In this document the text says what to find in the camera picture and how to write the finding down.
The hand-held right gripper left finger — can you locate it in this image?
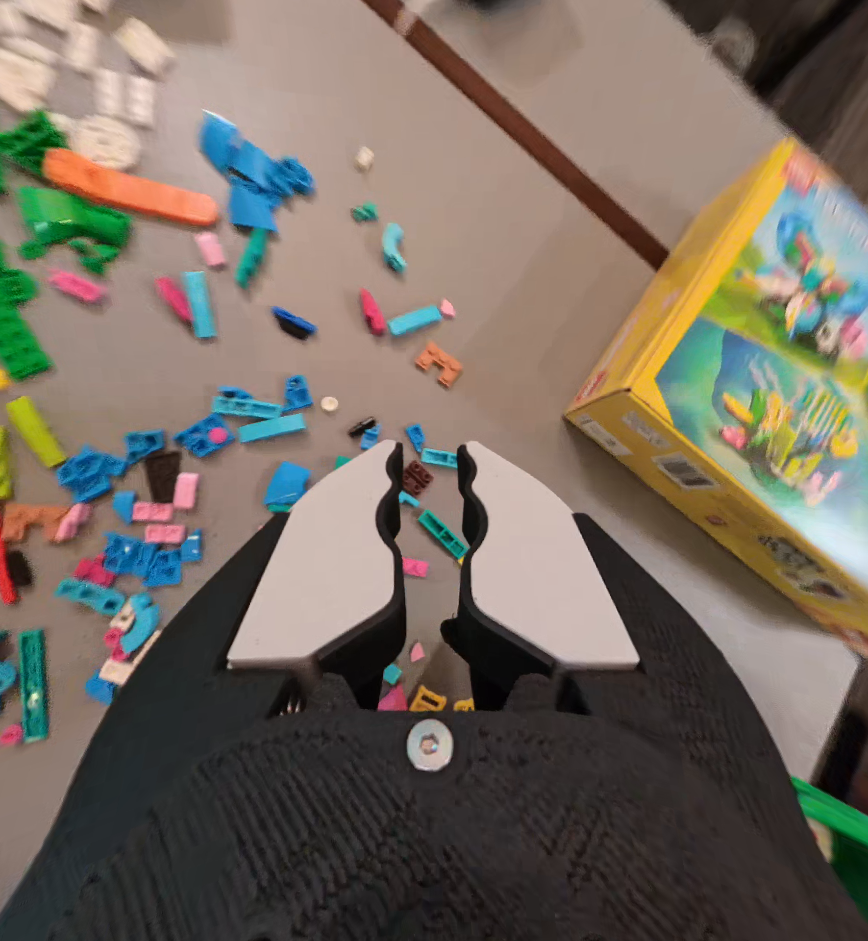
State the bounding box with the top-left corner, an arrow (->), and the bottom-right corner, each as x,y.
226,440 -> 409,713

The pile of small coloured bricks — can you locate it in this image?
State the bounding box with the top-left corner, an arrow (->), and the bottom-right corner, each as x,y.
0,110 -> 475,758

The orange long brick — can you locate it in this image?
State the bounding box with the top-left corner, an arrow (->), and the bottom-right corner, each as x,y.
42,147 -> 220,227

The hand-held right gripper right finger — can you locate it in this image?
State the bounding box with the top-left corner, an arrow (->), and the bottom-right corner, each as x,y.
441,441 -> 641,713

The yellow toy brick box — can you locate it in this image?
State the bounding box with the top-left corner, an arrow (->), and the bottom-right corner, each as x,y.
565,136 -> 868,655

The green plastic bin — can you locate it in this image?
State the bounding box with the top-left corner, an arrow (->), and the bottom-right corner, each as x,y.
793,775 -> 868,941

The grey desk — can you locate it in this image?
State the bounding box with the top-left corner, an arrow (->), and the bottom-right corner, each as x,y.
0,0 -> 861,913

